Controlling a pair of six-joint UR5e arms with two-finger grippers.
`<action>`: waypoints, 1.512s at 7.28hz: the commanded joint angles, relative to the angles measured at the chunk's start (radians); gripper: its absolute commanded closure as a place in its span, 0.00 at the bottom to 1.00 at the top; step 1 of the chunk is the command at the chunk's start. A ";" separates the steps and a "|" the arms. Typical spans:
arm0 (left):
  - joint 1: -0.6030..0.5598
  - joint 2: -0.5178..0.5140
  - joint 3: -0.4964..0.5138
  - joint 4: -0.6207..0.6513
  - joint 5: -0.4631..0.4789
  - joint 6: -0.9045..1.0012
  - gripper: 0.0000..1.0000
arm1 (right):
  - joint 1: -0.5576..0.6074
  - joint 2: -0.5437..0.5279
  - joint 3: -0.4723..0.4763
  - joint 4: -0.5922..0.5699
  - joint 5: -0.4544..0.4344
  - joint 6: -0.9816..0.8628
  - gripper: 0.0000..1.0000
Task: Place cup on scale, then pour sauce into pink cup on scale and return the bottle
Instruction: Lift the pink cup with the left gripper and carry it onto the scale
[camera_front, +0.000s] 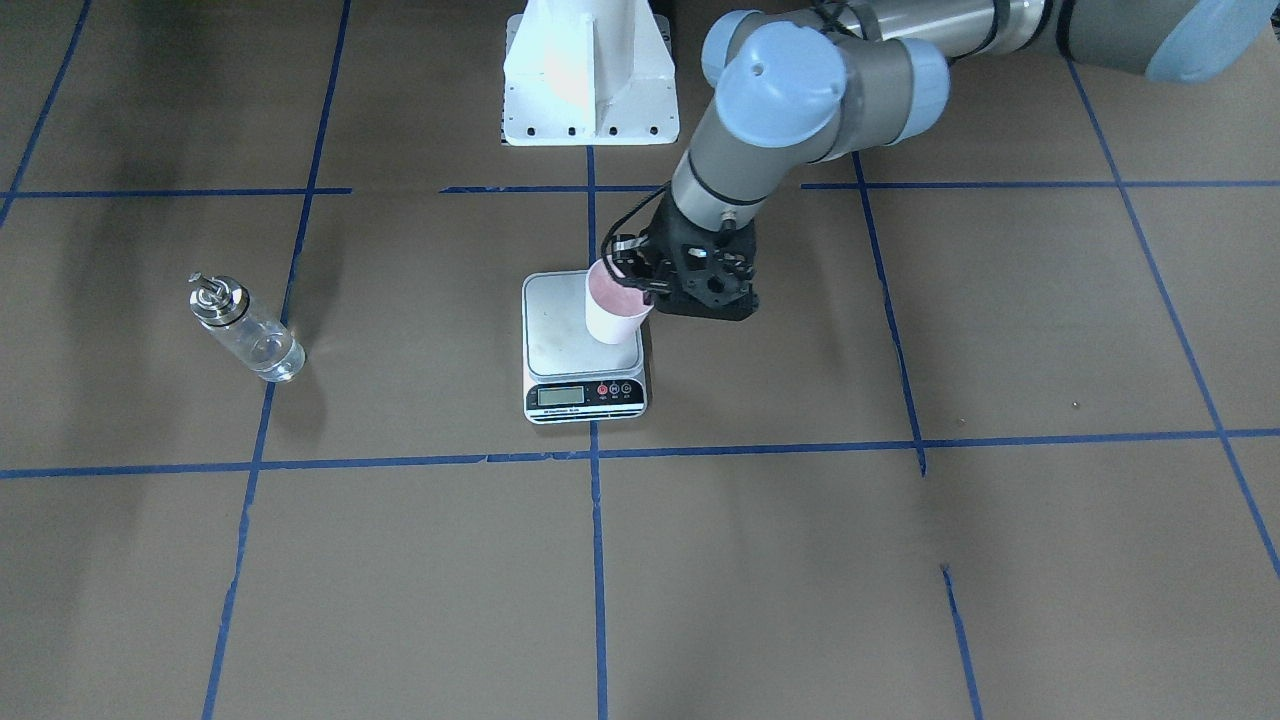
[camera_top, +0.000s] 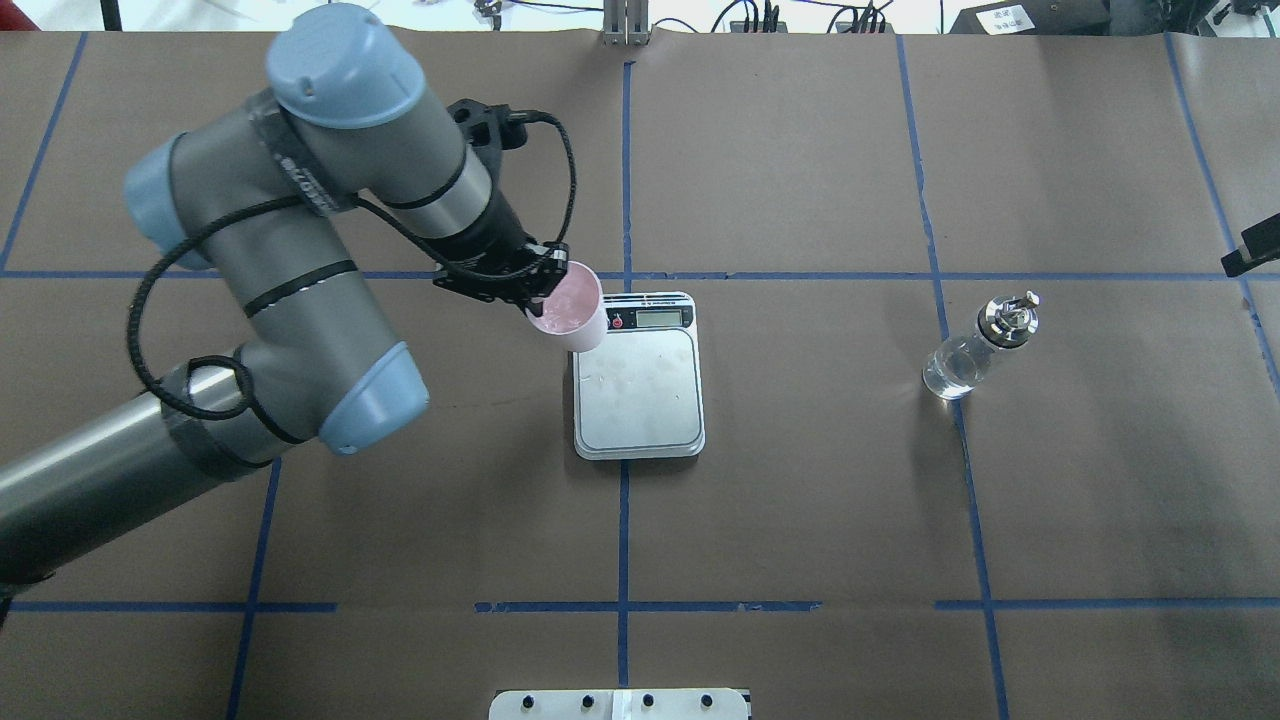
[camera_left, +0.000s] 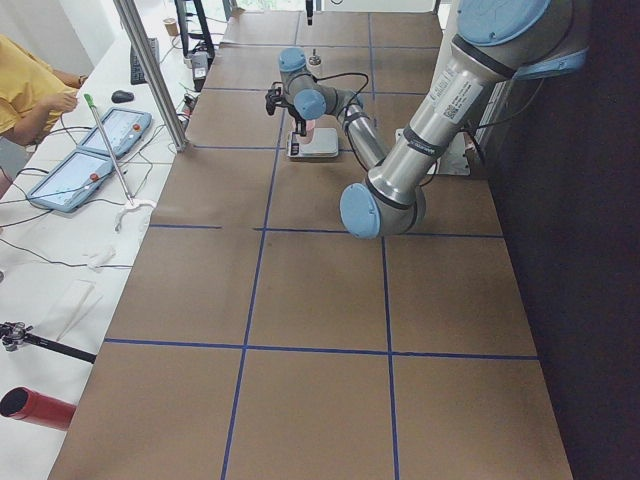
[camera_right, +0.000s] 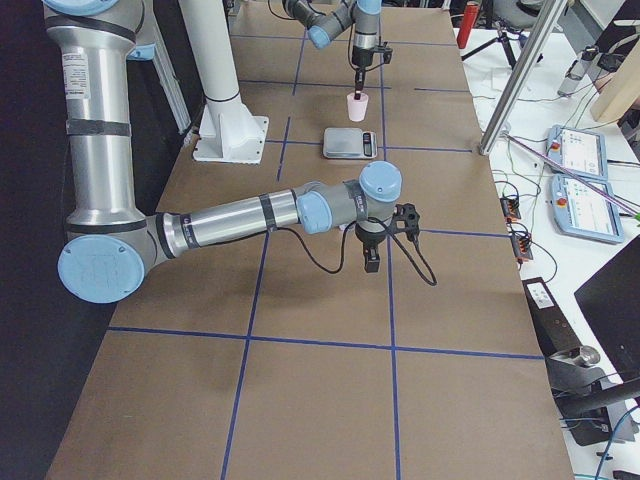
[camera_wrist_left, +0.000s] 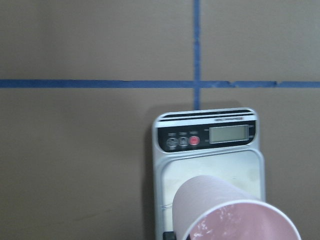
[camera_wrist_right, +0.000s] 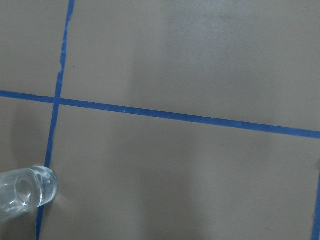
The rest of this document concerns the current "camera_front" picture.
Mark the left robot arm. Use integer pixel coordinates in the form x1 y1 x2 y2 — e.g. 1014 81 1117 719
586 1 1275 322

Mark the white kitchen scale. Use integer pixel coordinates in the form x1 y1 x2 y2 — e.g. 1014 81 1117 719
521 270 648 424

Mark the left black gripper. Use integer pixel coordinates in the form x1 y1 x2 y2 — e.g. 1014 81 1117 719
614 205 759 322

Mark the glass sauce bottle steel cap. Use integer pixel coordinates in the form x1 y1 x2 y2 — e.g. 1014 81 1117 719
188 272 306 383

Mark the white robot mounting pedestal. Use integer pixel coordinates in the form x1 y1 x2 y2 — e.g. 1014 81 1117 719
500 1 681 147

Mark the pink cup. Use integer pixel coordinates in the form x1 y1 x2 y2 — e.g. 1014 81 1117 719
585 259 654 345

